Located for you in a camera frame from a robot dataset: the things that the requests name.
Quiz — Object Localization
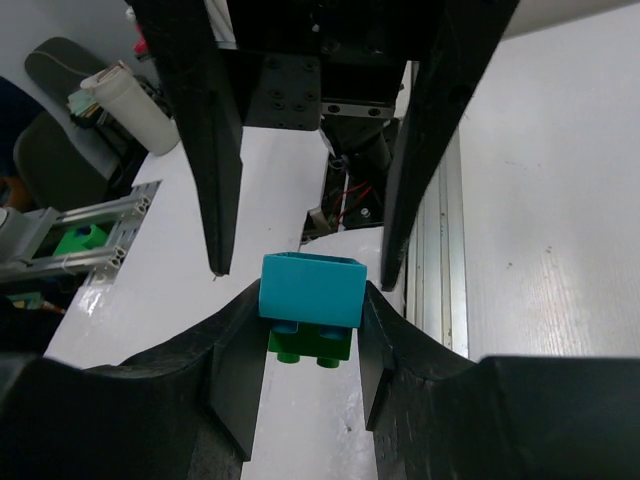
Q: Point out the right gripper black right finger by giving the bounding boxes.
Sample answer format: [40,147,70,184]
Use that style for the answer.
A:
[358,285,639,479]

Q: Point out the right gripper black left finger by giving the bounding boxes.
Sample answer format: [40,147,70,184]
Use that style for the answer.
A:
[1,283,265,479]

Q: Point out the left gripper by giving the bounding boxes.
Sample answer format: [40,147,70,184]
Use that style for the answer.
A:
[130,0,518,291]

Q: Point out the small green lego brick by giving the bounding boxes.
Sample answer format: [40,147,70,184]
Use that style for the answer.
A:
[268,324,352,369]

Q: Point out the aluminium table rail front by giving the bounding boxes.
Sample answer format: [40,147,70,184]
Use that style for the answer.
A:
[405,133,469,357]

